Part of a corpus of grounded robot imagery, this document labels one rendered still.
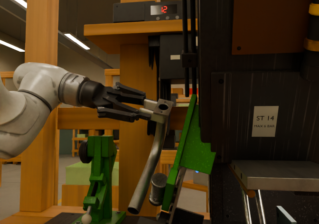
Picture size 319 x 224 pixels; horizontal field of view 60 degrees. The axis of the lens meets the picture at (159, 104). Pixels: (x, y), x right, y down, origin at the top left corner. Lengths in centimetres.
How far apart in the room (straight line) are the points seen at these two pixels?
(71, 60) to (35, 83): 1120
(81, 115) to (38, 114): 43
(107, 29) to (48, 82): 29
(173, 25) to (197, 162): 47
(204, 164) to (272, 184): 21
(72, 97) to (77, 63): 1109
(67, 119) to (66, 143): 1060
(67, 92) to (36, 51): 44
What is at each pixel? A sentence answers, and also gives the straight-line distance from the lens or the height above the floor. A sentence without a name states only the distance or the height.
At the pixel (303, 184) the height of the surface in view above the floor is 112.
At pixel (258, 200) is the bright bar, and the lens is 60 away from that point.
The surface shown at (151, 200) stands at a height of 103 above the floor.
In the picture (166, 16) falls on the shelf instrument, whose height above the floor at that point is 156.
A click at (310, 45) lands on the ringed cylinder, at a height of 133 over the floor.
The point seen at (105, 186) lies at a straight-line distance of 90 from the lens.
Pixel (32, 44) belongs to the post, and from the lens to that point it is 121.
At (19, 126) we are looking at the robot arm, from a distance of 73.
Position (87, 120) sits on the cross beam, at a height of 122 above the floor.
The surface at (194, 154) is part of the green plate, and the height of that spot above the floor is 114.
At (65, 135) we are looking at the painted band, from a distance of 1179.
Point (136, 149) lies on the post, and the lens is 101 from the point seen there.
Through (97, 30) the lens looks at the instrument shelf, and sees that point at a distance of 97.
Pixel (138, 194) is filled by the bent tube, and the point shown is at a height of 104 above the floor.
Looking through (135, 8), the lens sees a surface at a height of 160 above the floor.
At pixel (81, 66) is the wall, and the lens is 1176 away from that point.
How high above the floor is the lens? 121
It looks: 4 degrees up
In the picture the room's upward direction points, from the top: straight up
